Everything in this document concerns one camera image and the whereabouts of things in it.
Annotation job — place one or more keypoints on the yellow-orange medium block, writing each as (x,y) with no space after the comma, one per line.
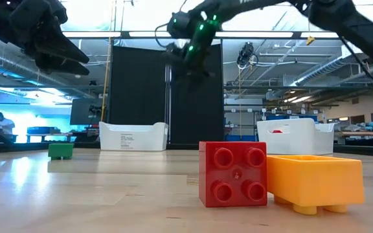
(314,181)

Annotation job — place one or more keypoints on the red long block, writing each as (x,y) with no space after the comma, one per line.
(277,131)

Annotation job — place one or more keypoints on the person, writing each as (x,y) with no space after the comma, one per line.
(3,124)

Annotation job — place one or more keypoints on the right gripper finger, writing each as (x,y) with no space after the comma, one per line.
(202,79)
(183,76)

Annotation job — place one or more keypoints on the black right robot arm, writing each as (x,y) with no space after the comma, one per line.
(303,9)

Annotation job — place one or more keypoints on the silver ventilation duct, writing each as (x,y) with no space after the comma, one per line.
(322,69)
(2,63)

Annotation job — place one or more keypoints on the wooden workbench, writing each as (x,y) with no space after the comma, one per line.
(361,133)

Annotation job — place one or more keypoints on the green medium block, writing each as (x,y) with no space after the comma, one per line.
(61,151)

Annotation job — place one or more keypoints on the white bin with printed label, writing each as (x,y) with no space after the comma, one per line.
(131,137)

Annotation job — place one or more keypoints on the ceiling light strip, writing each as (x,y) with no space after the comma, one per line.
(147,34)
(254,34)
(92,34)
(319,35)

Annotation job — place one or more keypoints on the white plastic bin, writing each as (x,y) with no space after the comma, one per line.
(296,142)

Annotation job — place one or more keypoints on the red medium block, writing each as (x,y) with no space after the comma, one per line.
(233,174)

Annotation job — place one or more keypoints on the black ceiling-hung camera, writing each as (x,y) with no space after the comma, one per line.
(246,55)

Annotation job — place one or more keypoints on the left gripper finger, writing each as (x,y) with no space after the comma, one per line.
(63,45)
(63,66)

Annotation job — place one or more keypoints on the dark computer monitor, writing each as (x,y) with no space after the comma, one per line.
(83,111)

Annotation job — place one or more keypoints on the black folding divider screen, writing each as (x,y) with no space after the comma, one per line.
(138,97)

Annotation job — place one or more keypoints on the blue workbench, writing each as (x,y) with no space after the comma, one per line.
(44,130)

